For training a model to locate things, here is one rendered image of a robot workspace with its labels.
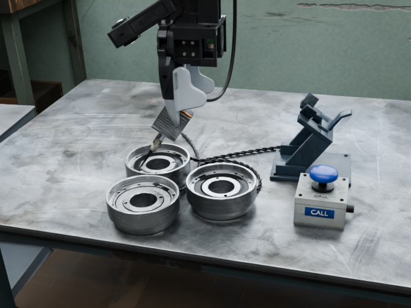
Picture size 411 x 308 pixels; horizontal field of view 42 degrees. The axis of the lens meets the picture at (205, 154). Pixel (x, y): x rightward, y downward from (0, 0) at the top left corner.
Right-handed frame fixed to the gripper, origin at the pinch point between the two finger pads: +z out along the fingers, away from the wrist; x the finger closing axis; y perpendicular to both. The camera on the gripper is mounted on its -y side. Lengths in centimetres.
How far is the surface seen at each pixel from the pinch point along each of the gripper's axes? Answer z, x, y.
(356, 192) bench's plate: 13.2, 3.8, 27.1
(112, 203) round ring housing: 10.2, -10.1, -7.3
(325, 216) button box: 11.1, -6.7, 22.6
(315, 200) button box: 8.8, -6.5, 21.2
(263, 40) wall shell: 35, 159, -7
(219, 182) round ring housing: 10.7, -1.0, 6.5
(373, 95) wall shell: 57, 157, 41
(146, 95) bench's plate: 13.1, 37.6, -18.1
